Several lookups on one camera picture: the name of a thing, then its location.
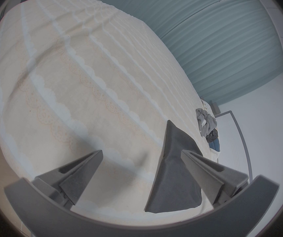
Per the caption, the bed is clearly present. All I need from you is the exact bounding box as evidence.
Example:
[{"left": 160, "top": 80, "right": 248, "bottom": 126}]
[{"left": 0, "top": 0, "right": 253, "bottom": 225}]

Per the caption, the white printed pillow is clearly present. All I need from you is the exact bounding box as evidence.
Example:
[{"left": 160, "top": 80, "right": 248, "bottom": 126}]
[{"left": 200, "top": 99, "right": 212, "bottom": 113}]

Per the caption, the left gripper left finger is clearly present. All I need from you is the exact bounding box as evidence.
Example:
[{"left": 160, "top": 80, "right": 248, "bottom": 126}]
[{"left": 34, "top": 150, "right": 103, "bottom": 206}]

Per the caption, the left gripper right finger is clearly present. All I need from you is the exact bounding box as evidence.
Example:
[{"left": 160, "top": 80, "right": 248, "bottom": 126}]
[{"left": 181, "top": 150, "right": 250, "bottom": 205}]

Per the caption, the blue-green curtain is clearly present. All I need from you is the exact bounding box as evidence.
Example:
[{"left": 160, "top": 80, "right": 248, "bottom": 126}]
[{"left": 102, "top": 0, "right": 283, "bottom": 106}]

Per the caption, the black T-shirt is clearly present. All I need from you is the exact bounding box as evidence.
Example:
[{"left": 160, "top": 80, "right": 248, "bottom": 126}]
[{"left": 144, "top": 119, "right": 204, "bottom": 214}]

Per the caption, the blue garment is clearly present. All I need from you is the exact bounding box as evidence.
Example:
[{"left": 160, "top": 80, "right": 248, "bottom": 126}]
[{"left": 208, "top": 140, "right": 220, "bottom": 152}]

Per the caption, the grey garment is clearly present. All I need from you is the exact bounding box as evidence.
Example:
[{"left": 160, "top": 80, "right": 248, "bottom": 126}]
[{"left": 195, "top": 108, "right": 217, "bottom": 137}]

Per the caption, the black shiny garment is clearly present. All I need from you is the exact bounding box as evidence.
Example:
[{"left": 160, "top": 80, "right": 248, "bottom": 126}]
[{"left": 205, "top": 129, "right": 218, "bottom": 143}]

